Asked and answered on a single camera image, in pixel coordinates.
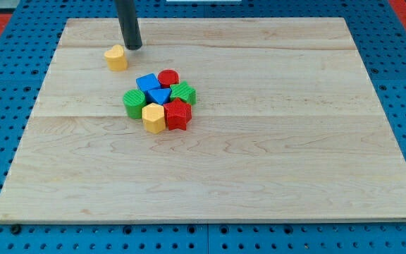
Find light wooden board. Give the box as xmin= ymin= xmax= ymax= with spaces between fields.
xmin=0 ymin=18 xmax=406 ymax=224

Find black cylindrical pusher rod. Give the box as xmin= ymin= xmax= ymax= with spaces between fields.
xmin=114 ymin=0 xmax=142 ymax=50

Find green cylinder block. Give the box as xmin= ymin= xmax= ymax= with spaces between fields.
xmin=123 ymin=90 xmax=147 ymax=119

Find yellow heart block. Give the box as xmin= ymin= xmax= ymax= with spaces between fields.
xmin=104 ymin=44 xmax=128 ymax=71

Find red cylinder block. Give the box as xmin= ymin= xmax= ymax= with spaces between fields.
xmin=157 ymin=69 xmax=180 ymax=88

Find red star block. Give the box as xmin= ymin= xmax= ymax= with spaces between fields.
xmin=164 ymin=98 xmax=192 ymax=131

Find green star block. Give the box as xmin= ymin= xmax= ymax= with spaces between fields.
xmin=170 ymin=80 xmax=197 ymax=105

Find blue triangle block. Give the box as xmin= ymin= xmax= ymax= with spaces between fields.
xmin=147 ymin=88 xmax=171 ymax=105

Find yellow hexagon block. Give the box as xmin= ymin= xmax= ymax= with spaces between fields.
xmin=142 ymin=103 xmax=166 ymax=134

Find blue cube block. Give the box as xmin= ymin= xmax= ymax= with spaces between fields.
xmin=135 ymin=73 xmax=161 ymax=93

